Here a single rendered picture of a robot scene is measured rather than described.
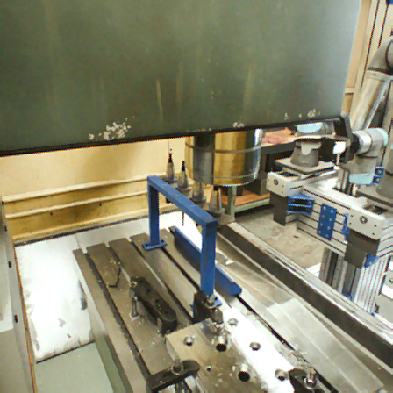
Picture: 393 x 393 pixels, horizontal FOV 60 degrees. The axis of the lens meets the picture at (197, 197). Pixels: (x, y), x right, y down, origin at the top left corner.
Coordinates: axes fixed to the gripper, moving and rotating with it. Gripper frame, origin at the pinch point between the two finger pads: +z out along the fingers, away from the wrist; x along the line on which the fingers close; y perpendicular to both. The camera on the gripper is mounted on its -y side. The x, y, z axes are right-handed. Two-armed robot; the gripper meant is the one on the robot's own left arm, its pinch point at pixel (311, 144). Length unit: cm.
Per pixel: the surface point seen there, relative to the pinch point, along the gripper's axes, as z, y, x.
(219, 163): 44.4, -4.7, -14.6
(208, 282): 29, 45, 9
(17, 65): 77, -22, -19
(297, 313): -11, 71, 3
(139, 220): 18, 60, 90
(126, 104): 64, -17, -20
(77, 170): 47, 28, 93
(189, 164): 47.3, -3.3, -8.5
